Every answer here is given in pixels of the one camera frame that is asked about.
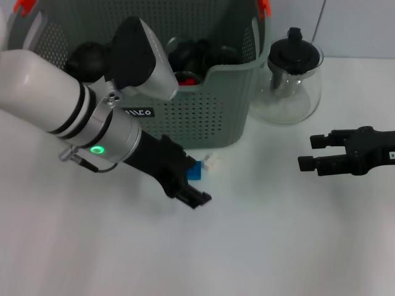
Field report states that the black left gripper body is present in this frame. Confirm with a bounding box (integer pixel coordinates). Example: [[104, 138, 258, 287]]
[[122, 134, 191, 199]]

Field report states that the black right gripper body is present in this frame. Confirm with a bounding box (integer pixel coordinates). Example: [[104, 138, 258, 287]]
[[343, 125, 395, 176]]

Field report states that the blue square brick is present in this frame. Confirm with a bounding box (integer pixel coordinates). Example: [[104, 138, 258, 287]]
[[186, 160, 203, 181]]

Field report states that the white toy brick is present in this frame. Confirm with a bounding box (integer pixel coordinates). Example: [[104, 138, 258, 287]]
[[202, 153, 222, 171]]

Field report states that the grey-green perforated storage bin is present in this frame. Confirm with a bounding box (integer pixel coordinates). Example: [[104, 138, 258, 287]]
[[6, 0, 274, 152]]

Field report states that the clear glass teapot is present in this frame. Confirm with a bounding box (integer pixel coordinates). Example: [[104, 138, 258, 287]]
[[249, 27, 325, 125]]

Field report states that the black glass teapot lid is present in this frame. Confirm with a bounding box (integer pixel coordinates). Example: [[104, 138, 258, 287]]
[[267, 27, 322, 96]]

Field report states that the black clay teapot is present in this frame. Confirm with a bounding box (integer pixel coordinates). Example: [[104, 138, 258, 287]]
[[65, 41, 114, 84]]

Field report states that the left arm cable with plug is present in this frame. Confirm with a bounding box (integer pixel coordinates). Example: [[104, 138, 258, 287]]
[[58, 146, 120, 173]]

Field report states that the orange bin handle clip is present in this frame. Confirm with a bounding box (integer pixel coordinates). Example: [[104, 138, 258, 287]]
[[14, 0, 37, 16], [257, 0, 273, 19]]

